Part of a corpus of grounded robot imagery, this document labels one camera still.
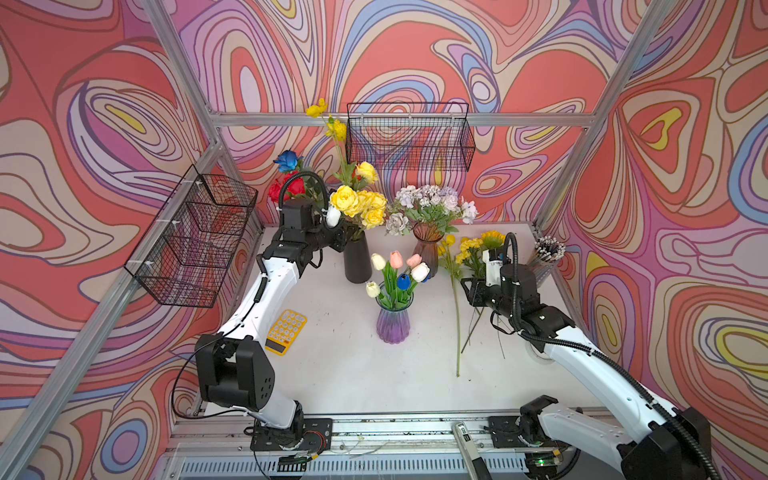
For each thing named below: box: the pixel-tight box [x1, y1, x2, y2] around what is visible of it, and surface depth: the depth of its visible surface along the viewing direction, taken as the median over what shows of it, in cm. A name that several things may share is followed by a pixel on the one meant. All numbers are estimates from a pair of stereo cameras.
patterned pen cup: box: [527, 235, 567, 287], surface depth 93 cm
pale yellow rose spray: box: [330, 161, 387, 230], surface depth 72 cm
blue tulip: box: [397, 273, 411, 291], surface depth 69 cm
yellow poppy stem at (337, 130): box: [306, 98, 356, 187], surface depth 82 cm
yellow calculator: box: [264, 309, 309, 356], surface depth 92 cm
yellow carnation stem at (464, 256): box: [455, 250, 475, 268], surface depth 106 cm
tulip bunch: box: [366, 250, 431, 311], surface depth 73 cm
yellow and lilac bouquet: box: [385, 185, 479, 236], surface depth 86 cm
